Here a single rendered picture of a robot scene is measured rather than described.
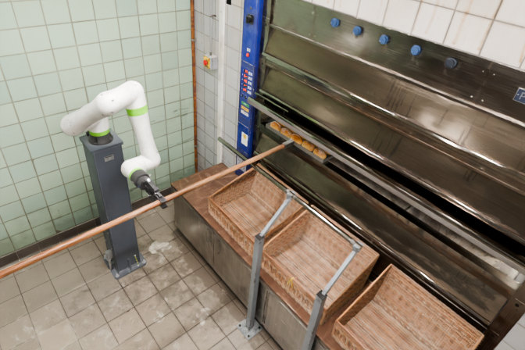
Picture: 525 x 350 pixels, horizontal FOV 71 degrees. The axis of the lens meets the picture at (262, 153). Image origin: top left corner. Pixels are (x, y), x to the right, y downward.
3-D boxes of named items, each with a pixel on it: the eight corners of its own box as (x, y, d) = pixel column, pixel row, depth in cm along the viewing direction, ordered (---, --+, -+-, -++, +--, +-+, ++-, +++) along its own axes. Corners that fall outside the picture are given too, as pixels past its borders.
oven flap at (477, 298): (257, 152, 287) (266, 129, 281) (490, 323, 182) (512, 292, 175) (253, 152, 284) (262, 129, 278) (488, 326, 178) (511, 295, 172)
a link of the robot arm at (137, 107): (111, 84, 195) (127, 86, 190) (129, 76, 205) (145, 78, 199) (121, 116, 204) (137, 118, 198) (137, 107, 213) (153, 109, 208)
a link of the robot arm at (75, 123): (51, 123, 210) (96, 92, 178) (76, 112, 223) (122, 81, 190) (65, 142, 214) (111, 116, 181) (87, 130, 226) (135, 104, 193)
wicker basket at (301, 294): (306, 230, 270) (312, 202, 254) (370, 283, 237) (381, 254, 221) (256, 264, 241) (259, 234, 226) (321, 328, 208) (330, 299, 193)
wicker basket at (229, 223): (256, 188, 304) (258, 161, 289) (304, 230, 270) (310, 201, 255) (206, 212, 277) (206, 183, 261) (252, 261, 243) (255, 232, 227)
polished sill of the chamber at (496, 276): (266, 125, 279) (266, 120, 277) (517, 289, 173) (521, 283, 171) (259, 127, 276) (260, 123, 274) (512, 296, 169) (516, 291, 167)
